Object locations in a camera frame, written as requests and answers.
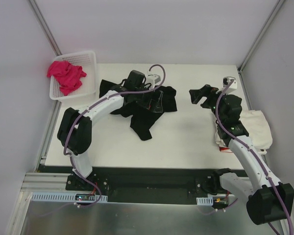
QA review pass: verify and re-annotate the folded white t shirt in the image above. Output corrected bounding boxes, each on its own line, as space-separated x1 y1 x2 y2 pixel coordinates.
212 109 273 155

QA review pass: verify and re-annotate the left aluminium frame post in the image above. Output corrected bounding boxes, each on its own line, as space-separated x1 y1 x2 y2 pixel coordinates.
27 0 62 56

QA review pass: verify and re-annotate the white cable duct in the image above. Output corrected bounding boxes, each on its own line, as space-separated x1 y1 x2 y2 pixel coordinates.
196 196 214 206
32 192 108 204

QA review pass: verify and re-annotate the white plastic basket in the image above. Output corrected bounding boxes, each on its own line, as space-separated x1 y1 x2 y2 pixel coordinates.
47 50 97 101

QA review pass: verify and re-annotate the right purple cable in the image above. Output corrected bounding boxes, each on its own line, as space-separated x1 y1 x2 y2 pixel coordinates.
198 80 294 235

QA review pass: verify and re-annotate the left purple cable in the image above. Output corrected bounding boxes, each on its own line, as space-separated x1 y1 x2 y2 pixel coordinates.
29 64 168 217

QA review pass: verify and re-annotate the aluminium rail extrusion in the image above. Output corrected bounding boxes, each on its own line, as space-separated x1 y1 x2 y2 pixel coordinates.
21 171 72 192

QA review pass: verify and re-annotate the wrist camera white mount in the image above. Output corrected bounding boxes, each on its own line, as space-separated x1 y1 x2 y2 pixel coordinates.
221 76 238 94
145 74 161 89

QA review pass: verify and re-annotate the right aluminium frame post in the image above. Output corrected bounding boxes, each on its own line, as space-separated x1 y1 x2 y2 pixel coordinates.
238 0 287 74

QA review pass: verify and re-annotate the purple cable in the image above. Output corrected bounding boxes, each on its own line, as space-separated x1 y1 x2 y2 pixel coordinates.
29 64 168 217
198 80 294 235

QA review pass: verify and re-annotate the red white folded shirt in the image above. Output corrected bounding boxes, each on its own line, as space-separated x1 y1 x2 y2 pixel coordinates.
219 146 232 153

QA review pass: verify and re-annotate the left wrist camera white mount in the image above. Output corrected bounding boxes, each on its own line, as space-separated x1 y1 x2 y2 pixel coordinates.
145 74 161 89

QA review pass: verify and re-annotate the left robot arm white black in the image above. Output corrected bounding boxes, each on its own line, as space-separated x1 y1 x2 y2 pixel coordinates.
57 70 166 190

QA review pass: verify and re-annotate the black t shirt daisy logo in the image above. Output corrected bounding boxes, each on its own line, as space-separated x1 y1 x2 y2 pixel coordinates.
111 86 177 141

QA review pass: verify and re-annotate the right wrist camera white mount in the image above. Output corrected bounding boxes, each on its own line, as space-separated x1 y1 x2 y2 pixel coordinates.
221 76 238 94

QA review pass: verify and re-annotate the right white cable duct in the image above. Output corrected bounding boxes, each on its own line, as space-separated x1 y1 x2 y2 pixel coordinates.
196 196 214 206

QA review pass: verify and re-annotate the left white cable duct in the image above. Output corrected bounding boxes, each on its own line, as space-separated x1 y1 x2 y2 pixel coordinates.
32 192 108 204

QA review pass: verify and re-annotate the pink t shirt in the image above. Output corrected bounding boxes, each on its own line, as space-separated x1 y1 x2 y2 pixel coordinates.
47 61 87 96

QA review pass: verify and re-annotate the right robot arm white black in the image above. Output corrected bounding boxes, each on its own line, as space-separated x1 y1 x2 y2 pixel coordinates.
189 85 294 227

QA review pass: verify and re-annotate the aluminium frame post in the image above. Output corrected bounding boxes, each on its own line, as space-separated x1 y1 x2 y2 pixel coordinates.
27 0 62 56
238 0 287 74

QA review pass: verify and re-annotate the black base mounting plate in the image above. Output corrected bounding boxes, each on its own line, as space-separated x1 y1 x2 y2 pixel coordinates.
65 166 241 204

